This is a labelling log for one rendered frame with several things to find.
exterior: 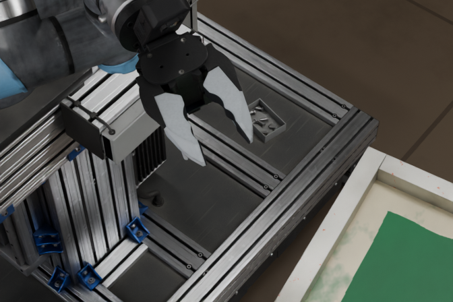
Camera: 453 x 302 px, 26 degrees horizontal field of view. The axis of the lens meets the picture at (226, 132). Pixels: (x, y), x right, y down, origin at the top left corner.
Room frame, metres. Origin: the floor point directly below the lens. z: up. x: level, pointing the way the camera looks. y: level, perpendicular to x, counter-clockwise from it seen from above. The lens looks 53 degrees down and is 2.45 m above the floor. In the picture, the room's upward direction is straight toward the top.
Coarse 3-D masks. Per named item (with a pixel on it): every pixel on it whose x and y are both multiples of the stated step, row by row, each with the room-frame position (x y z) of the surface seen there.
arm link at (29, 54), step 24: (0, 0) 0.81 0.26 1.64; (24, 0) 0.83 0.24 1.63; (0, 24) 0.80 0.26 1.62; (24, 24) 0.80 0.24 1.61; (48, 24) 0.82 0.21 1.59; (0, 48) 0.78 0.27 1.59; (24, 48) 0.78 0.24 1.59; (48, 48) 0.79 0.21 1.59; (0, 72) 0.75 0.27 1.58; (24, 72) 0.76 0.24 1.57; (48, 72) 0.77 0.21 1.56; (72, 72) 0.79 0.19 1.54; (0, 96) 0.75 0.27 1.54
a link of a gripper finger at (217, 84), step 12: (216, 72) 0.66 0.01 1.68; (204, 84) 0.65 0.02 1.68; (216, 84) 0.65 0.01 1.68; (228, 84) 0.65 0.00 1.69; (216, 96) 0.63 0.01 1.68; (228, 96) 0.63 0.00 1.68; (240, 96) 0.63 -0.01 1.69; (228, 108) 0.62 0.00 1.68; (240, 108) 0.62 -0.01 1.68; (240, 120) 0.60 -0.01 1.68; (240, 132) 0.59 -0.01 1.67; (252, 132) 0.59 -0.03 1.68
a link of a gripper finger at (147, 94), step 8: (136, 80) 0.66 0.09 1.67; (144, 80) 0.66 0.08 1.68; (144, 88) 0.65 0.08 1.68; (152, 88) 0.65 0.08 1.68; (160, 88) 0.65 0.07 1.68; (144, 96) 0.64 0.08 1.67; (152, 96) 0.64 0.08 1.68; (144, 104) 0.63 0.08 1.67; (152, 104) 0.63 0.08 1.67; (152, 112) 0.62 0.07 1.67; (160, 120) 0.61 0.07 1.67
